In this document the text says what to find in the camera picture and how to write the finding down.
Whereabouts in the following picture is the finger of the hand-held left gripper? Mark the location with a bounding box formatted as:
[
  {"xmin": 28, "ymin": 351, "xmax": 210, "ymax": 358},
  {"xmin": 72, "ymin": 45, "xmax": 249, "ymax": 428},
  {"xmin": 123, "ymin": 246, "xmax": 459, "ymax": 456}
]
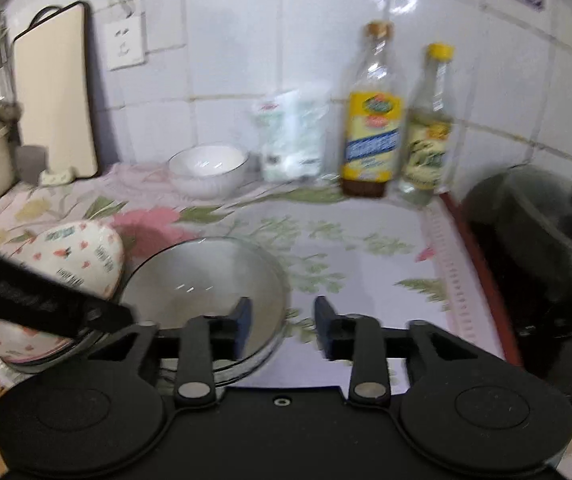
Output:
[{"xmin": 86, "ymin": 299, "xmax": 135, "ymax": 337}]

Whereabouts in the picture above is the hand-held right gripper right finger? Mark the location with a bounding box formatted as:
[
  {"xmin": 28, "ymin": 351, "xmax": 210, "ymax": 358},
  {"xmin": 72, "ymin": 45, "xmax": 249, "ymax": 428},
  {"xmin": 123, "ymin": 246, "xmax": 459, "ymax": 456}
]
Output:
[{"xmin": 314, "ymin": 296, "xmax": 479, "ymax": 408}]

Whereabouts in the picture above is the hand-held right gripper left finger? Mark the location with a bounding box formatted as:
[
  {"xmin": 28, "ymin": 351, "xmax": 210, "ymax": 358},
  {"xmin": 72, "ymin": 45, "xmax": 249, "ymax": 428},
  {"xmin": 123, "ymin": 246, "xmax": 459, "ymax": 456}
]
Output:
[{"xmin": 83, "ymin": 297, "xmax": 254, "ymax": 408}]

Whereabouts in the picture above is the floral print bowl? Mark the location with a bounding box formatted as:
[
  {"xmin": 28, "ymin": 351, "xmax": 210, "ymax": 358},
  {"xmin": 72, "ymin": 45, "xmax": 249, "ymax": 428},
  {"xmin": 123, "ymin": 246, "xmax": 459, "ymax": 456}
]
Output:
[{"xmin": 0, "ymin": 220, "xmax": 126, "ymax": 367}]

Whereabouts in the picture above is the floral tablecloth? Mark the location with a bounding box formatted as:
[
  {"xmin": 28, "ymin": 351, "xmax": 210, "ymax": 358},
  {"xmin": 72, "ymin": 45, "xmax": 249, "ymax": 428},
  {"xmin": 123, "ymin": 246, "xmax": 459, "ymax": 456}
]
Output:
[{"xmin": 0, "ymin": 160, "xmax": 506, "ymax": 391}]

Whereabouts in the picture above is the grey knife blade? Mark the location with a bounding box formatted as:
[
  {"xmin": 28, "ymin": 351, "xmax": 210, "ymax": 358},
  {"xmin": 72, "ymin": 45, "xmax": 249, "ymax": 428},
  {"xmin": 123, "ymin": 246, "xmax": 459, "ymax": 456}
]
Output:
[{"xmin": 16, "ymin": 145, "xmax": 48, "ymax": 184}]

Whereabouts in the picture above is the brown cap yellow label bottle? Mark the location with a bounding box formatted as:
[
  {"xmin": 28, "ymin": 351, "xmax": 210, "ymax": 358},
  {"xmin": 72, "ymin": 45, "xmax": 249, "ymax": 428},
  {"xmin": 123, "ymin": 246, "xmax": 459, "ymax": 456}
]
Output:
[{"xmin": 341, "ymin": 21, "xmax": 407, "ymax": 199}]

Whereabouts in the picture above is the beige cutting board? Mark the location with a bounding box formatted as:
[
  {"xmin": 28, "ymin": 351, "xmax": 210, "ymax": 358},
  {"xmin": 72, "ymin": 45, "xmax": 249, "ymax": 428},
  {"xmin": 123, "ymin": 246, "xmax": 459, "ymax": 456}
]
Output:
[{"xmin": 12, "ymin": 1, "xmax": 100, "ymax": 179}]

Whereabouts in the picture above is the plastic bag of rock sugar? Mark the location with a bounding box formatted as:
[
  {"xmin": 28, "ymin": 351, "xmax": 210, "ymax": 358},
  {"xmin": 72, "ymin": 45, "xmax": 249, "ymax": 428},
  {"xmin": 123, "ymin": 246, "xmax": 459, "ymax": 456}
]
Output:
[{"xmin": 252, "ymin": 88, "xmax": 331, "ymax": 182}]

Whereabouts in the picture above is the hanging metal whisk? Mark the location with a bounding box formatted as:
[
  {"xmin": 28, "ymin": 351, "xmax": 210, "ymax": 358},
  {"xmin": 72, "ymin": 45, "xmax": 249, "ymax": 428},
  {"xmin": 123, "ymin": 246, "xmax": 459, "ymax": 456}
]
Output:
[{"xmin": 0, "ymin": 10, "xmax": 21, "ymax": 122}]

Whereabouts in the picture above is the yellow cap clear bottle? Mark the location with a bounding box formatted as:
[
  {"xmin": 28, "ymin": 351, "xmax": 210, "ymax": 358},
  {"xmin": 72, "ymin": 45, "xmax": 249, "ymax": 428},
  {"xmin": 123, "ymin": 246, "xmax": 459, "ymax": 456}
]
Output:
[{"xmin": 398, "ymin": 42, "xmax": 455, "ymax": 207}]

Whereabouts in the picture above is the black stove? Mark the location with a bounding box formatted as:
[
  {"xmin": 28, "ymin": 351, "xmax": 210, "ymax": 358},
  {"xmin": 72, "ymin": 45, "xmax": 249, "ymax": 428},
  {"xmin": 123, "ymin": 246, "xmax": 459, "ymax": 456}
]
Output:
[{"xmin": 458, "ymin": 195, "xmax": 572, "ymax": 416}]

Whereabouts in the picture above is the black wok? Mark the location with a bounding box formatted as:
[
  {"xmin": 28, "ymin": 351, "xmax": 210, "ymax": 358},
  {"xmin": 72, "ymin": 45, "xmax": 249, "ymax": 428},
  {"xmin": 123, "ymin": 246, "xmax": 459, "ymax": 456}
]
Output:
[{"xmin": 464, "ymin": 165, "xmax": 572, "ymax": 321}]

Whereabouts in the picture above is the glass wok lid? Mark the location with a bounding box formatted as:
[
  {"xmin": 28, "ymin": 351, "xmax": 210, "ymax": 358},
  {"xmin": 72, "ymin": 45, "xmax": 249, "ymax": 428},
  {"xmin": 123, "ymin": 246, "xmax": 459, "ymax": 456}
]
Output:
[{"xmin": 508, "ymin": 166, "xmax": 572, "ymax": 261}]

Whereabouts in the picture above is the white wall socket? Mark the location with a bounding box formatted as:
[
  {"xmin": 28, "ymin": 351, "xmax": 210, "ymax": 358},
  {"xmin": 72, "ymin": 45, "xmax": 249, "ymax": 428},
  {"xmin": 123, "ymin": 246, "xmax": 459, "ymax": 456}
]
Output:
[{"xmin": 103, "ymin": 14, "xmax": 147, "ymax": 72}]

